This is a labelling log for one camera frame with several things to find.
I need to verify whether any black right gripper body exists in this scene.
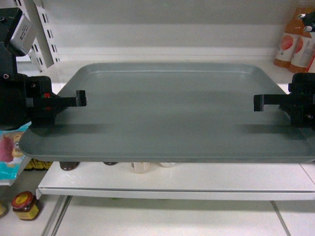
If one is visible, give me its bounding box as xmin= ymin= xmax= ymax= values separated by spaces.
xmin=279 ymin=73 xmax=315 ymax=128

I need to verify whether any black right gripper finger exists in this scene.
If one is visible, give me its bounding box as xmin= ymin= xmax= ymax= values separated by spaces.
xmin=253 ymin=94 xmax=289 ymax=112

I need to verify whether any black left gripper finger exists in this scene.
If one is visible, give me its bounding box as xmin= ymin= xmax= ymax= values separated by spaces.
xmin=50 ymin=90 xmax=87 ymax=108

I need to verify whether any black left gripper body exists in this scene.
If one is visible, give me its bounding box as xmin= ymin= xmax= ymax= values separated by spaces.
xmin=0 ymin=73 xmax=60 ymax=131

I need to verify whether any grey rectangular serving tray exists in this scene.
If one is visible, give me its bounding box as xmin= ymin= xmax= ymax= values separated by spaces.
xmin=20 ymin=62 xmax=315 ymax=163

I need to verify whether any white slotted shelf upright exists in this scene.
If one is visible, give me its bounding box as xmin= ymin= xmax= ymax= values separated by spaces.
xmin=14 ymin=0 xmax=60 ymax=72

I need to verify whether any teal snack bag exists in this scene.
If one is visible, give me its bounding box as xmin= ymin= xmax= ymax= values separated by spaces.
xmin=0 ymin=122 xmax=31 ymax=186

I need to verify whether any dark tea bottle blue label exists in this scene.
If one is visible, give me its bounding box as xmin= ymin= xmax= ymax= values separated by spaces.
xmin=103 ymin=162 xmax=117 ymax=166

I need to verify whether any white middle shelf board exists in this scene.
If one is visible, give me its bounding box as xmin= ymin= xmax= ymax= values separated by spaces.
xmin=36 ymin=162 xmax=315 ymax=201

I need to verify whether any sauce jar red lid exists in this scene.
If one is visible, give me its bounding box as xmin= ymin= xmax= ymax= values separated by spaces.
xmin=11 ymin=191 xmax=41 ymax=221

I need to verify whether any sauce jar at edge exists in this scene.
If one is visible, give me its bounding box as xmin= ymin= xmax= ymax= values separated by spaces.
xmin=0 ymin=201 xmax=8 ymax=219

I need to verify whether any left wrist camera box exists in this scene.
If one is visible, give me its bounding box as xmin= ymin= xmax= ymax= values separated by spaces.
xmin=9 ymin=13 xmax=36 ymax=57

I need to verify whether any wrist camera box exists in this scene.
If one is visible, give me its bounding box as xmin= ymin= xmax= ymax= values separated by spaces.
xmin=298 ymin=11 xmax=315 ymax=33
xmin=9 ymin=13 xmax=36 ymax=57

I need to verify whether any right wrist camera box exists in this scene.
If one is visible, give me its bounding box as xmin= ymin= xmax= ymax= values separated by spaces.
xmin=298 ymin=11 xmax=315 ymax=33

